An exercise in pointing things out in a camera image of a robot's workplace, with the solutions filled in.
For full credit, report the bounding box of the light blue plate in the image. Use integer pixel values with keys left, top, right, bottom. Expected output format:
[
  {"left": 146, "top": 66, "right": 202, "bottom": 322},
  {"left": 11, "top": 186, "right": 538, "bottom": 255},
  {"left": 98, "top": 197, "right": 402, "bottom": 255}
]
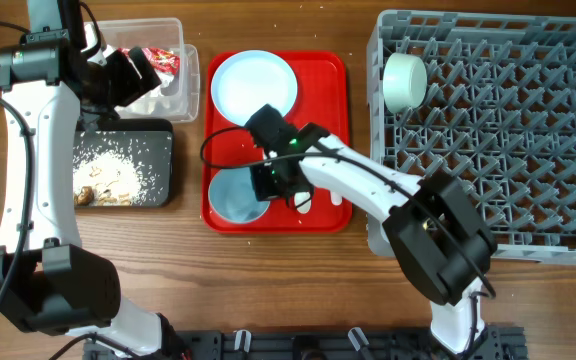
[{"left": 210, "top": 50, "right": 298, "bottom": 126}]

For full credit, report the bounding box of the red snack wrapper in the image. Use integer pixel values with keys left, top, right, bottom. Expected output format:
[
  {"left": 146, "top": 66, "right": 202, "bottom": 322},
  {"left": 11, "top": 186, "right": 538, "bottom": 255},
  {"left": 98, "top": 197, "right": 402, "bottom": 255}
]
[{"left": 143, "top": 47, "right": 181, "bottom": 75}]

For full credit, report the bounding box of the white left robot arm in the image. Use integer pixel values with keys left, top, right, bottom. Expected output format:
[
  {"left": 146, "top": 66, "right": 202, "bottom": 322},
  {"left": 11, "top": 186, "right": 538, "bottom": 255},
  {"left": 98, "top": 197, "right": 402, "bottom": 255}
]
[{"left": 0, "top": 1, "right": 190, "bottom": 359}]

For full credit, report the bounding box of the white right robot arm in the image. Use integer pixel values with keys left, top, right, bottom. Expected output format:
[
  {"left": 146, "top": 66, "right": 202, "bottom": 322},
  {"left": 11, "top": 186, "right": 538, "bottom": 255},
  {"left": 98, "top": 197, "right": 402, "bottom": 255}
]
[{"left": 244, "top": 105, "right": 498, "bottom": 357}]

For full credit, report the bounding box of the blue-grey dishwasher rack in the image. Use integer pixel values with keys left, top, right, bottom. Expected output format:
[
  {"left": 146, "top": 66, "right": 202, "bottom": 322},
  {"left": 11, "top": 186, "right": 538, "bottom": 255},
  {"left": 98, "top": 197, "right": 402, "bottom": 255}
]
[{"left": 366, "top": 10, "right": 576, "bottom": 265}]

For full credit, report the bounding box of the brown food scrap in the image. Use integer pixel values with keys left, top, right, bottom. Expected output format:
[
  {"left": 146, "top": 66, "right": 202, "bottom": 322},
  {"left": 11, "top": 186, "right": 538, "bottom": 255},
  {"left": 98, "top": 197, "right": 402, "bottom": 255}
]
[{"left": 74, "top": 186, "right": 95, "bottom": 206}]

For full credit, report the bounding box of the red plastic tray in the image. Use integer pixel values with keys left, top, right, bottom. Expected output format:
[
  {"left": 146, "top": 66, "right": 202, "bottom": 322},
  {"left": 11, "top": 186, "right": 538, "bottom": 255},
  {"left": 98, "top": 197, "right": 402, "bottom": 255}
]
[{"left": 201, "top": 51, "right": 352, "bottom": 235}]

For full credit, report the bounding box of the white plastic spoon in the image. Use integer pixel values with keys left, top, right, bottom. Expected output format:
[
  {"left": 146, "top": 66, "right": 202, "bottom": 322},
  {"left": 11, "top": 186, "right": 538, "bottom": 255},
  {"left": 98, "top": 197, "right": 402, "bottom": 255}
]
[{"left": 293, "top": 192, "right": 312, "bottom": 214}]

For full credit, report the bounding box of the black food waste tray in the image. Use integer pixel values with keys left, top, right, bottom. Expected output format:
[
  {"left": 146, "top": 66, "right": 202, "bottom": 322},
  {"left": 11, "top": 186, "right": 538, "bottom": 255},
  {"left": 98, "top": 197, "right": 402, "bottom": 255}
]
[{"left": 72, "top": 118, "right": 174, "bottom": 208}]

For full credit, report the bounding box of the pale green bowl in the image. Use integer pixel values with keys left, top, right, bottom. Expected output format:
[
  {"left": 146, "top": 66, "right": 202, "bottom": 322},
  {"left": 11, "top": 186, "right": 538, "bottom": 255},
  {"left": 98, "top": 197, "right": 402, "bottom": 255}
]
[{"left": 382, "top": 53, "right": 428, "bottom": 114}]

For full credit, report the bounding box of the clear plastic bin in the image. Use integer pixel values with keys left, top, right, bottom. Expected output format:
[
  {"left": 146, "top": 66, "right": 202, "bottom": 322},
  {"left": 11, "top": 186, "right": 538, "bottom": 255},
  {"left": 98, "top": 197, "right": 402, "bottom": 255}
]
[{"left": 84, "top": 18, "right": 200, "bottom": 123}]

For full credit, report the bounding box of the white tissue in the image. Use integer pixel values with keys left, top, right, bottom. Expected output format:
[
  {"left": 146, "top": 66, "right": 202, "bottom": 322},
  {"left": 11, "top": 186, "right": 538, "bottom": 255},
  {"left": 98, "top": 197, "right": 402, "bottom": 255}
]
[{"left": 115, "top": 83, "right": 187, "bottom": 118}]

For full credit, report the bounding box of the white rice pile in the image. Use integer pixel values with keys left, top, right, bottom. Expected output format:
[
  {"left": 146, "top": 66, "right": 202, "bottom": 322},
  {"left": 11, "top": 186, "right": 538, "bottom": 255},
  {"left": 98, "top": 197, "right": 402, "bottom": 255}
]
[{"left": 73, "top": 151, "right": 145, "bottom": 207}]

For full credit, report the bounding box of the white plastic fork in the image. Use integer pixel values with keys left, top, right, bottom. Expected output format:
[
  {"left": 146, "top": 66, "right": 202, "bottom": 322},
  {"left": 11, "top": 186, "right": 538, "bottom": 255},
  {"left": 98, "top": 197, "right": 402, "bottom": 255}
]
[{"left": 330, "top": 192, "right": 343, "bottom": 206}]

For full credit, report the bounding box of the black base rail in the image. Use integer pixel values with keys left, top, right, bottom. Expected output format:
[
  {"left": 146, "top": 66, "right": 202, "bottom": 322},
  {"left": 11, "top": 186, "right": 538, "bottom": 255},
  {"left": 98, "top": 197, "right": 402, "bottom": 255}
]
[{"left": 83, "top": 325, "right": 527, "bottom": 360}]

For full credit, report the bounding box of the small blue bowl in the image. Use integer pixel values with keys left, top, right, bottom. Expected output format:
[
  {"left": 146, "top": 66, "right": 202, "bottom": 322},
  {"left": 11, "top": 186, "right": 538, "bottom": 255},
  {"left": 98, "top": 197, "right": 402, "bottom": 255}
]
[{"left": 208, "top": 168, "right": 270, "bottom": 225}]

